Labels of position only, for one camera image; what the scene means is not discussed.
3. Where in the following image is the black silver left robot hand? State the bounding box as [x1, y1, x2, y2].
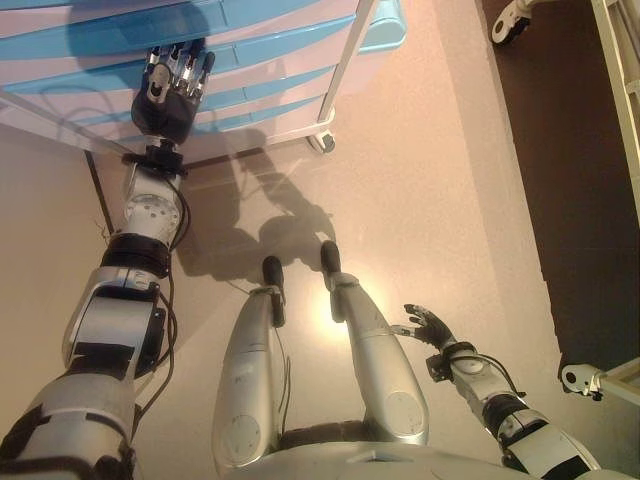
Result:
[130, 41, 217, 147]

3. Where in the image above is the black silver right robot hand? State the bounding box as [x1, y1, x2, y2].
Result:
[391, 302, 457, 354]

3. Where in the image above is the blue white cart drawer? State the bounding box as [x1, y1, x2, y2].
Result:
[0, 94, 337, 147]
[0, 0, 362, 56]
[0, 29, 354, 97]
[0, 64, 347, 124]

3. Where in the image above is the clear cart side basket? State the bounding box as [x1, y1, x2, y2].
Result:
[0, 83, 152, 159]

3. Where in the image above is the grey robot torso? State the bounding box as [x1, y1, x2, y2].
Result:
[214, 421, 640, 480]

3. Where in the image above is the white blue medical cart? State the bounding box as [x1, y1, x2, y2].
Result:
[0, 0, 380, 157]

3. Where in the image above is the white bed caster wheel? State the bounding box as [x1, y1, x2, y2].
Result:
[490, 0, 531, 47]
[558, 361, 607, 402]

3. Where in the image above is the grey cart caster wheel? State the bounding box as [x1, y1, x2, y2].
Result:
[308, 131, 337, 155]

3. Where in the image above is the light blue waste bin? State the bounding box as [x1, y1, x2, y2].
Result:
[356, 0, 409, 57]

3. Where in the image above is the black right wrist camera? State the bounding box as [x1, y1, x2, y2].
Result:
[424, 351, 452, 384]

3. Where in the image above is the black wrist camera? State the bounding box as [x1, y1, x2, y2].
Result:
[121, 143, 190, 177]
[424, 351, 452, 384]

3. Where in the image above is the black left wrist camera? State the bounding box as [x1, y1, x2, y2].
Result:
[121, 143, 190, 177]

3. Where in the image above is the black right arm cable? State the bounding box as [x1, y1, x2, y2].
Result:
[477, 351, 529, 402]

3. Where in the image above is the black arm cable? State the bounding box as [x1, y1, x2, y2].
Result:
[477, 351, 529, 402]
[144, 172, 192, 406]

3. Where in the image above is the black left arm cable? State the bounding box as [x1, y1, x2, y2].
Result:
[144, 172, 192, 406]

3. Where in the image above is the white hospital bed frame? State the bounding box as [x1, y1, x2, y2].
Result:
[489, 0, 640, 402]

